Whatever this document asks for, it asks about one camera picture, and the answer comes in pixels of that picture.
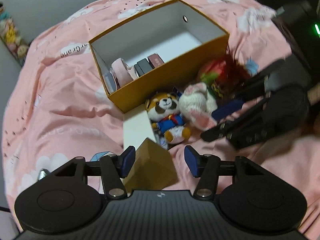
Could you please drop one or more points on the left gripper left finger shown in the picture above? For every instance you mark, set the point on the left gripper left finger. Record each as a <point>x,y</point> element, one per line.
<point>113,169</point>

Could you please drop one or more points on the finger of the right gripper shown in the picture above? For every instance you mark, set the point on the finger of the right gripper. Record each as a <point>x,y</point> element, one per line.
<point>227,109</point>
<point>255,86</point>

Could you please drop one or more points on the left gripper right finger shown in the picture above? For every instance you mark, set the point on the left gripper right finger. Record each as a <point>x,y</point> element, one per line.
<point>206,168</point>

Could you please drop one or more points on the white crochet bunny plush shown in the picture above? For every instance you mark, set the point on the white crochet bunny plush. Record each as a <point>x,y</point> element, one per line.
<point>197,104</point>

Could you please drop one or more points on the red feather shuttlecock toy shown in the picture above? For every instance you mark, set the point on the red feather shuttlecock toy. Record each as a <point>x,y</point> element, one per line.
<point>222,75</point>

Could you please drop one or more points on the gold textured gift box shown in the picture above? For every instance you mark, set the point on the gold textured gift box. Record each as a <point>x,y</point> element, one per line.
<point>153,168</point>

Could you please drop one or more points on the purple patterned small box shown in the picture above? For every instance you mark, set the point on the purple patterned small box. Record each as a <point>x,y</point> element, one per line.
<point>176,92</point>

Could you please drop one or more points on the red panda plush toy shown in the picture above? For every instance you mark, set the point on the red panda plush toy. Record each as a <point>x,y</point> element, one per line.
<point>166,119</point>

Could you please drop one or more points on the dark grey box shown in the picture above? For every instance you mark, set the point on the dark grey box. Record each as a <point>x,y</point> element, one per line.
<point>142,67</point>

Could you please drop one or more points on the pink cloud print bedsheet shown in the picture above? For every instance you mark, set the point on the pink cloud print bedsheet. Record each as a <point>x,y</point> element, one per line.
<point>59,109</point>

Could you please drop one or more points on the maroon small box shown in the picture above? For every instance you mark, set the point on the maroon small box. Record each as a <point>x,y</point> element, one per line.
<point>155,60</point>

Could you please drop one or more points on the pink fabric pouch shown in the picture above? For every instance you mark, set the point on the pink fabric pouch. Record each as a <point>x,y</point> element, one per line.
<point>123,73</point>

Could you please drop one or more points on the orange cardboard storage box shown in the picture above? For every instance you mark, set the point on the orange cardboard storage box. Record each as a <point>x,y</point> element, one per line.
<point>183,37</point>

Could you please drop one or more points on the hanging plush toy column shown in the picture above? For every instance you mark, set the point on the hanging plush toy column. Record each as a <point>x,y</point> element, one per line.
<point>12,38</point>

